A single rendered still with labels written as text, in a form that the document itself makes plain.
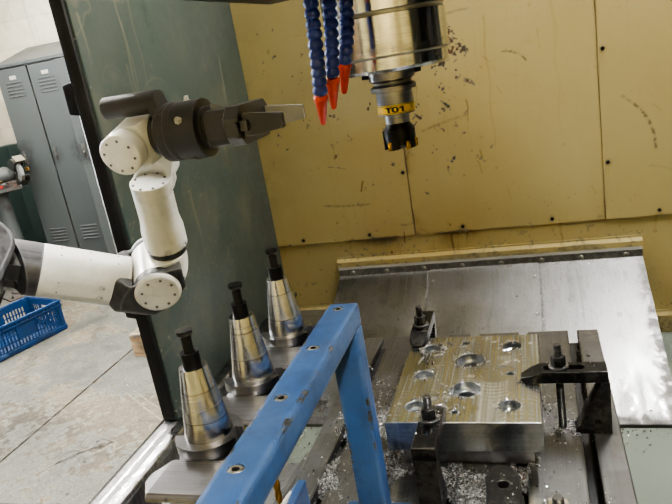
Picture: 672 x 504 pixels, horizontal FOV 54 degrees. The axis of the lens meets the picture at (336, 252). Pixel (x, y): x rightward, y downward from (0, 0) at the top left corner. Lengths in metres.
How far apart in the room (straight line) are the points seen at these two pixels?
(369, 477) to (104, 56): 0.98
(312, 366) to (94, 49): 0.93
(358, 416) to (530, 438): 0.27
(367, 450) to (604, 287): 1.16
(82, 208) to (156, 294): 5.01
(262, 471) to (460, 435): 0.51
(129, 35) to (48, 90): 4.53
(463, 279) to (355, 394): 1.16
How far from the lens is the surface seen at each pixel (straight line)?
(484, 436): 1.03
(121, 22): 1.56
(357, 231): 2.06
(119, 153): 1.04
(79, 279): 1.17
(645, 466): 1.58
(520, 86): 1.93
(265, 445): 0.60
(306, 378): 0.69
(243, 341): 0.70
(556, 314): 1.89
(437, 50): 0.88
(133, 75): 1.55
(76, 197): 6.16
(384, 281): 2.06
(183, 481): 0.60
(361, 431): 0.91
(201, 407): 0.61
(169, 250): 1.15
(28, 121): 6.26
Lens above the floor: 1.54
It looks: 17 degrees down
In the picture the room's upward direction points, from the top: 10 degrees counter-clockwise
